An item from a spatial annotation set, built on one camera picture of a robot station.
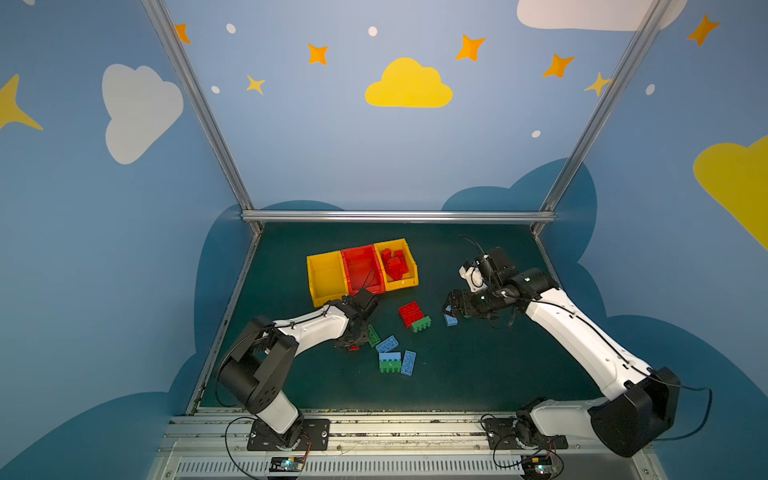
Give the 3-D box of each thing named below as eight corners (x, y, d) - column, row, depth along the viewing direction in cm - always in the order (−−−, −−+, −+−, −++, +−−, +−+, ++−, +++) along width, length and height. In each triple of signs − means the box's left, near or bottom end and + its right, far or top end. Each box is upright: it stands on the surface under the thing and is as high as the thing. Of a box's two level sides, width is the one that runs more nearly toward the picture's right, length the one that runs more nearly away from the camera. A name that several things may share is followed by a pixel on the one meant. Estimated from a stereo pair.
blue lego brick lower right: (400, 374, 86) (400, 371, 85) (404, 352, 91) (404, 349, 89) (413, 377, 86) (413, 374, 84) (416, 355, 90) (417, 352, 88)
